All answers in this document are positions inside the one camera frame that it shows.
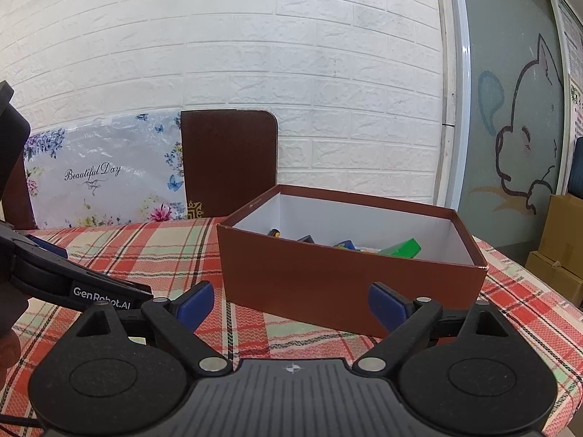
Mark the black cable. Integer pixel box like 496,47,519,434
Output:
0,413,44,429

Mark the dark blue object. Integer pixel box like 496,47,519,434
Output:
571,137,583,197

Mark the plain cardboard carton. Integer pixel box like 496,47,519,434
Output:
524,250,583,308
537,193,583,267

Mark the grey door with cat drawing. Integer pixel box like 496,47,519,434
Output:
458,0,570,256

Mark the floral plastic bag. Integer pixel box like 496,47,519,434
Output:
23,111,188,229

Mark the white door frame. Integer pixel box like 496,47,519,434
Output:
435,0,473,212

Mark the person's left hand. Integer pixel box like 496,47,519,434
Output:
0,296,27,389

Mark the green angled block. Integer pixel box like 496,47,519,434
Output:
378,237,422,259

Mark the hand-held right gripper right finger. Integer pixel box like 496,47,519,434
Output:
351,281,513,373

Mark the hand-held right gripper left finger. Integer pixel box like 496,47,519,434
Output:
73,281,233,376

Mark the brown cardboard box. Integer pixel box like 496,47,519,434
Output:
216,184,489,338

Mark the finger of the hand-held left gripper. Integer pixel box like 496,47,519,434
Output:
26,233,70,260

